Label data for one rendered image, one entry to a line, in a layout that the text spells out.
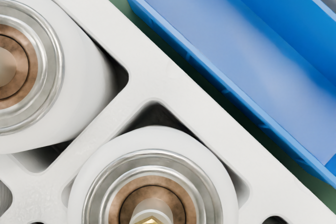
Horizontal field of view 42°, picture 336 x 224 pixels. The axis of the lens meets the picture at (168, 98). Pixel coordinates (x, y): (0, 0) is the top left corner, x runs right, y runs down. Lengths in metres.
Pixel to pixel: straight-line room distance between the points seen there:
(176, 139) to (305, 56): 0.29
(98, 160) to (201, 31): 0.28
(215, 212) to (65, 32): 0.13
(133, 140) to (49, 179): 0.10
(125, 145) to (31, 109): 0.05
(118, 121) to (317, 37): 0.22
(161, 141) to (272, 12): 0.27
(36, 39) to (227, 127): 0.14
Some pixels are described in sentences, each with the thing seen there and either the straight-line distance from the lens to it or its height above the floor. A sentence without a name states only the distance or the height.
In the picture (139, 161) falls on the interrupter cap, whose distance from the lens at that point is 0.24.
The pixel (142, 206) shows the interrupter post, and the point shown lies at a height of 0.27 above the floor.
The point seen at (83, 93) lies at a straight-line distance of 0.26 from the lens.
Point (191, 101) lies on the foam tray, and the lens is 0.31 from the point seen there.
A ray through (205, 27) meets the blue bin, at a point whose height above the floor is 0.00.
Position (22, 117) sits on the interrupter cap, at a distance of 0.25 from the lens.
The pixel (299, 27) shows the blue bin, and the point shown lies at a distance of 0.46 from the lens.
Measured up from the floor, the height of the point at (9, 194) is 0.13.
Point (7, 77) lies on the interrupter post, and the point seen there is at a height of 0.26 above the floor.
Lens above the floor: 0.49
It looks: 87 degrees down
